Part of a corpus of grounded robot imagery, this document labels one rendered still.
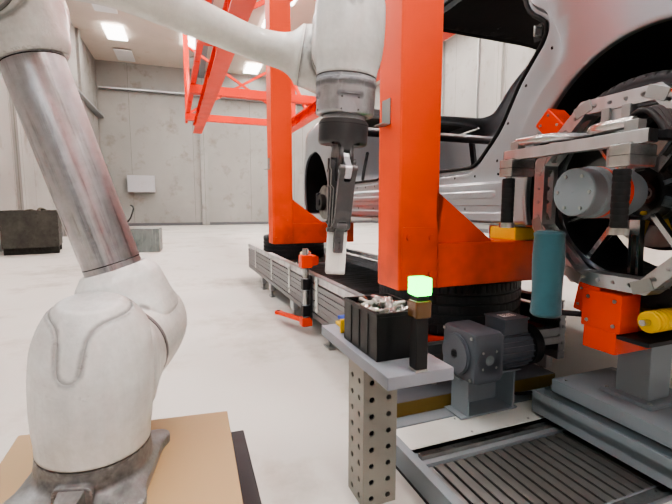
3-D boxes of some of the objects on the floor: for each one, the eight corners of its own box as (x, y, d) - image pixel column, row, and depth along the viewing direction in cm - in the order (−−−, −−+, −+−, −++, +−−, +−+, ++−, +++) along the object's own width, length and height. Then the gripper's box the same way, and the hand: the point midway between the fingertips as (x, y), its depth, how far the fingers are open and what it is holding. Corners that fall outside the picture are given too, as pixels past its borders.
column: (395, 499, 117) (397, 353, 112) (362, 509, 113) (363, 358, 109) (378, 478, 126) (380, 342, 121) (348, 486, 122) (348, 346, 118)
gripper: (314, 123, 69) (307, 265, 73) (325, 109, 56) (316, 282, 60) (358, 126, 70) (349, 266, 74) (379, 114, 58) (367, 283, 61)
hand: (335, 252), depth 67 cm, fingers closed
